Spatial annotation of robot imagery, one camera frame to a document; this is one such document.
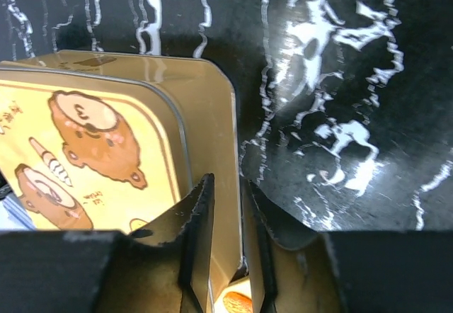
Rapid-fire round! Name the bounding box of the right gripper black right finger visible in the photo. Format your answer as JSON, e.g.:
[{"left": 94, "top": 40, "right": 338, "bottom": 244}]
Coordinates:
[{"left": 242, "top": 180, "right": 452, "bottom": 312}]

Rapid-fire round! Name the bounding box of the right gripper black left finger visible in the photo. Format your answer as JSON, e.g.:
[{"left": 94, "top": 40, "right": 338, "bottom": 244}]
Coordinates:
[{"left": 1, "top": 173, "right": 214, "bottom": 312}]

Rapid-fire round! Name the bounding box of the yellow cookie tray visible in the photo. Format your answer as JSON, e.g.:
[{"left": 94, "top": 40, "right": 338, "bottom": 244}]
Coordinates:
[{"left": 215, "top": 276, "right": 253, "bottom": 313}]

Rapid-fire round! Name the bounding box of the brown compartment cookie box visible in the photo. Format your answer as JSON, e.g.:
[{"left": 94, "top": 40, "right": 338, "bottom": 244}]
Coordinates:
[{"left": 0, "top": 49, "right": 245, "bottom": 313}]

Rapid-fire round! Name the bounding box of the silver tin lid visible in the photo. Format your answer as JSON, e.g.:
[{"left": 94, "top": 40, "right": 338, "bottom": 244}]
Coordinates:
[{"left": 1, "top": 65, "right": 193, "bottom": 232}]

